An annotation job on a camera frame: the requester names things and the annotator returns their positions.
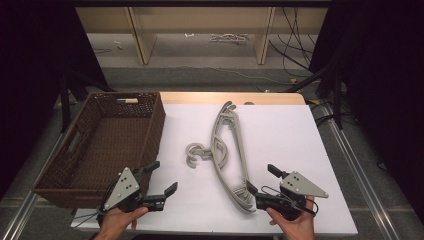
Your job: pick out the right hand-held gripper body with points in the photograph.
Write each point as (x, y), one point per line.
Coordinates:
(300, 186)

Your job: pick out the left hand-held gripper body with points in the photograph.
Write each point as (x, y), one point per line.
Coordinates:
(121, 190)

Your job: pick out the grey plastic clothes hanger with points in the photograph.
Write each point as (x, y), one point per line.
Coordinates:
(240, 150)
(213, 146)

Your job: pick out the brown wicker basket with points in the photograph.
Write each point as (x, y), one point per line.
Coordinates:
(110, 143)

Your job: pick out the person's left hand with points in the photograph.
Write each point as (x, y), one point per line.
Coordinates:
(115, 223)

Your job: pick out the person's right hand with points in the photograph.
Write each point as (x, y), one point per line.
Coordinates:
(298, 230)

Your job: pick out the white table mat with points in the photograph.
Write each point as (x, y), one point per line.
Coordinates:
(283, 140)

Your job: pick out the black metal stand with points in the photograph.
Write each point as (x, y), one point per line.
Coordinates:
(66, 100)
(336, 100)

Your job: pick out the white tangled object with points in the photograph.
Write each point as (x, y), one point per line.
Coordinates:
(229, 37)

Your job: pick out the light wooden shelf unit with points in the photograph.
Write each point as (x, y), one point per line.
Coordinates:
(206, 20)

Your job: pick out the aluminium floor rail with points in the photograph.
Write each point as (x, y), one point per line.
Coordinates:
(20, 213)
(360, 173)

